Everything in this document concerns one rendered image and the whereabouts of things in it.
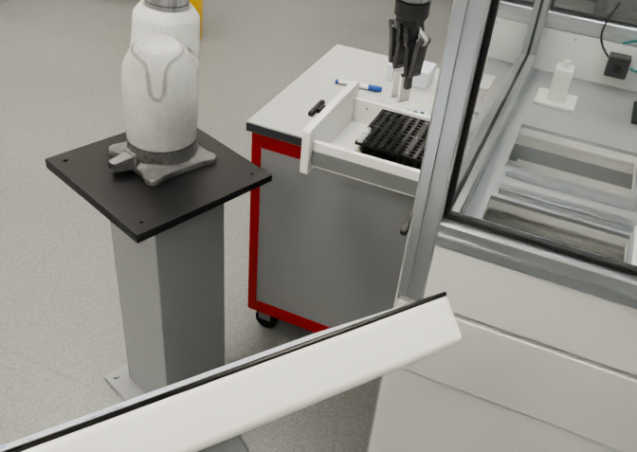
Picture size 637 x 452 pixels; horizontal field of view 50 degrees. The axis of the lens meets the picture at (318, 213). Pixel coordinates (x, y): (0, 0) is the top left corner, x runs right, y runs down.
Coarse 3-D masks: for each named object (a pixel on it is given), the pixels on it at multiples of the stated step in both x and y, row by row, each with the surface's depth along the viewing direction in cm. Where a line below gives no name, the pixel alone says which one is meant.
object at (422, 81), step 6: (390, 66) 202; (426, 66) 203; (432, 66) 203; (390, 72) 203; (426, 72) 199; (432, 72) 204; (390, 78) 204; (414, 78) 201; (420, 78) 201; (426, 78) 200; (432, 78) 207; (414, 84) 202; (420, 84) 202; (426, 84) 201
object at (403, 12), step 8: (400, 0) 145; (400, 8) 145; (408, 8) 144; (416, 8) 144; (424, 8) 144; (400, 16) 146; (408, 16) 145; (416, 16) 145; (424, 16) 145; (408, 24) 148; (416, 24) 146; (416, 32) 146
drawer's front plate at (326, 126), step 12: (348, 84) 161; (348, 96) 159; (324, 108) 151; (336, 108) 153; (348, 108) 162; (312, 120) 146; (324, 120) 148; (336, 120) 156; (348, 120) 165; (312, 132) 143; (324, 132) 151; (336, 132) 158; (312, 144) 145; (300, 156) 146; (300, 168) 148; (312, 168) 150
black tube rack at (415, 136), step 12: (384, 120) 155; (396, 120) 156; (408, 120) 155; (420, 120) 156; (384, 132) 150; (396, 132) 150; (408, 132) 151; (420, 132) 151; (372, 144) 145; (384, 144) 146; (396, 144) 147; (408, 144) 147; (420, 144) 147; (384, 156) 148; (396, 156) 148; (408, 156) 142; (420, 156) 143; (420, 168) 144
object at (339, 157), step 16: (368, 112) 164; (400, 112) 160; (352, 128) 163; (320, 144) 145; (336, 144) 157; (352, 144) 157; (320, 160) 147; (336, 160) 145; (352, 160) 144; (368, 160) 142; (384, 160) 141; (352, 176) 145; (368, 176) 144; (384, 176) 142; (400, 176) 141; (416, 176) 139; (400, 192) 143
